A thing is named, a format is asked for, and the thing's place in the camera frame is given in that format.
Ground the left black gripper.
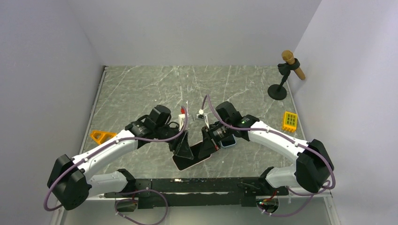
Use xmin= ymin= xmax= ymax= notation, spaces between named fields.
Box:
xmin=155 ymin=124 xmax=194 ymax=159

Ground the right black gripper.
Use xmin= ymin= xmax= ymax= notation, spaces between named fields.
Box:
xmin=199 ymin=120 xmax=233 ymax=158

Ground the pink phone case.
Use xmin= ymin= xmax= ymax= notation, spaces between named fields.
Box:
xmin=172 ymin=142 xmax=211 ymax=171

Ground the blue phone case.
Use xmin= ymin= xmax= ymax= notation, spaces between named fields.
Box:
xmin=220 ymin=135 xmax=237 ymax=149

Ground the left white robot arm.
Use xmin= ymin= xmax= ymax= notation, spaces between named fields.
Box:
xmin=43 ymin=105 xmax=189 ymax=211

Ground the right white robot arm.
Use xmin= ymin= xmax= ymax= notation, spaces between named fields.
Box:
xmin=204 ymin=96 xmax=336 ymax=195

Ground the orange triangular plastic piece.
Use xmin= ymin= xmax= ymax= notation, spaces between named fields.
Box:
xmin=90 ymin=130 xmax=117 ymax=145

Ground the yellow toy block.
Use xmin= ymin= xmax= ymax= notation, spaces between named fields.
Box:
xmin=282 ymin=111 xmax=298 ymax=133

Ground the black microphone stand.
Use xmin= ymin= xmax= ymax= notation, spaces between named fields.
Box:
xmin=268 ymin=62 xmax=292 ymax=100

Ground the gold microphone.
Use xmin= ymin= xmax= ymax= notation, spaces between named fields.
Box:
xmin=282 ymin=50 xmax=306 ymax=81

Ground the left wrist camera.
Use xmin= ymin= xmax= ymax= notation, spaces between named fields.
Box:
xmin=177 ymin=106 xmax=189 ymax=130

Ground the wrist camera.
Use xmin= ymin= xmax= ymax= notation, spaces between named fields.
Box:
xmin=195 ymin=109 xmax=209 ymax=128
xmin=177 ymin=106 xmax=189 ymax=130

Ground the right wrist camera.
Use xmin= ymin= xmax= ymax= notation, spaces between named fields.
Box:
xmin=195 ymin=109 xmax=209 ymax=128

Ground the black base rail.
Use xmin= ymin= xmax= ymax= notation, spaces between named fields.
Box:
xmin=104 ymin=177 xmax=288 ymax=209

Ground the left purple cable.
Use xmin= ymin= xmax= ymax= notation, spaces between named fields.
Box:
xmin=43 ymin=105 xmax=189 ymax=225

